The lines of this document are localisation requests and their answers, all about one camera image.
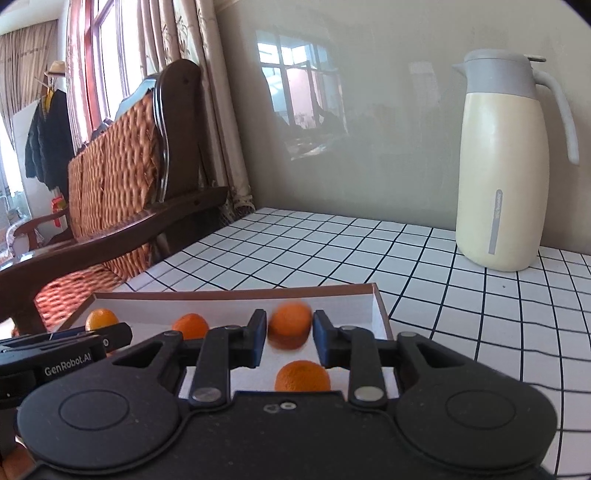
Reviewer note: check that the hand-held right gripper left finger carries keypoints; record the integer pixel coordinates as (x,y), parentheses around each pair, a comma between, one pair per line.
(258,341)

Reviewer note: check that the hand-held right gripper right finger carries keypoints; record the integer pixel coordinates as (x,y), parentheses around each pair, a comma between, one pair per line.
(322,341)

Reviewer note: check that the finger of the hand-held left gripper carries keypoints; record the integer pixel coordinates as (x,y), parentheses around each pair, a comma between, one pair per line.
(117,333)

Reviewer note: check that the small orange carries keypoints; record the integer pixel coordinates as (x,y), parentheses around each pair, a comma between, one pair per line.
(101,318)

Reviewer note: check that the brown cardboard box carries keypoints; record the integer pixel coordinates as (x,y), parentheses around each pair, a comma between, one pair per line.
(207,304)

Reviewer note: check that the large orange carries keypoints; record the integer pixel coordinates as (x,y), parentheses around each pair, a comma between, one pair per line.
(190,325)

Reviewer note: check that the person's left hand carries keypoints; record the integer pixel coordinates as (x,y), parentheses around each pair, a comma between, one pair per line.
(14,466)

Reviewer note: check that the white checked tablecloth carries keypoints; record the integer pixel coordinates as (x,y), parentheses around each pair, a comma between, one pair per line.
(323,249)

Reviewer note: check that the small red object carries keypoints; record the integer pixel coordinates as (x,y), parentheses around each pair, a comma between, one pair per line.
(57,205)

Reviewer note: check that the wooden sofa with orange cushion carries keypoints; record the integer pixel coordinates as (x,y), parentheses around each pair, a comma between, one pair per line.
(115,161)

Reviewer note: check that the black hanging jacket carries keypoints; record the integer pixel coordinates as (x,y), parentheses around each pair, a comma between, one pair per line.
(46,138)

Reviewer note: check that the cream thermos jug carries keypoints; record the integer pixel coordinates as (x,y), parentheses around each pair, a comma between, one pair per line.
(498,161)

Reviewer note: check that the beige patterned curtain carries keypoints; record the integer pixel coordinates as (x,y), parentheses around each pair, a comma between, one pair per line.
(207,92)

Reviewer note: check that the straw hat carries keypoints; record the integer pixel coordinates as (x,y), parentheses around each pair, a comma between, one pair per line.
(56,68)

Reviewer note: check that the red framed window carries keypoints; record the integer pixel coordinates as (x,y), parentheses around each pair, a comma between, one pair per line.
(111,55)

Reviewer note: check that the plain beige curtain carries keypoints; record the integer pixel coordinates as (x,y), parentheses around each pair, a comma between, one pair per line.
(18,69)

